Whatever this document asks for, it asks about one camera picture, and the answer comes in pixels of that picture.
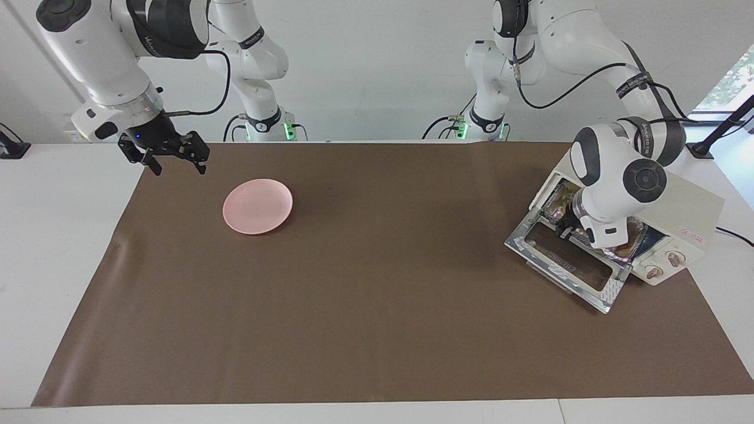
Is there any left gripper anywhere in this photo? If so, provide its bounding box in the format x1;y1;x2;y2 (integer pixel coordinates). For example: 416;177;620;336
556;206;585;241

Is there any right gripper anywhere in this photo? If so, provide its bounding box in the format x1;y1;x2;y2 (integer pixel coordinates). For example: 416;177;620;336
117;110;211;177

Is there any foil-lined oven tray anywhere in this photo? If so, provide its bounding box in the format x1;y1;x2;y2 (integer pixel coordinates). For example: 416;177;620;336
544;181;650;263

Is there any white toaster oven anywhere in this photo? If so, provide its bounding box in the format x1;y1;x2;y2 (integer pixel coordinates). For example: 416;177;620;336
504;147;726;314

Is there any pink plate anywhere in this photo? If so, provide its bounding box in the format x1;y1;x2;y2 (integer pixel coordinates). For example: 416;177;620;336
222;178;294;236

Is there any black stand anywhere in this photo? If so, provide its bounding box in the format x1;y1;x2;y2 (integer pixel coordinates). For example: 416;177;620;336
0;122;32;160
686;94;754;161

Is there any window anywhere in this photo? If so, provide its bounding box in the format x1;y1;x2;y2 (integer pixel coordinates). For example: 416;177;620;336
692;44;754;114

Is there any black oven power cable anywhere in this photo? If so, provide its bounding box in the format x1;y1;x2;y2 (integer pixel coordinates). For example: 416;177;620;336
715;226;754;248

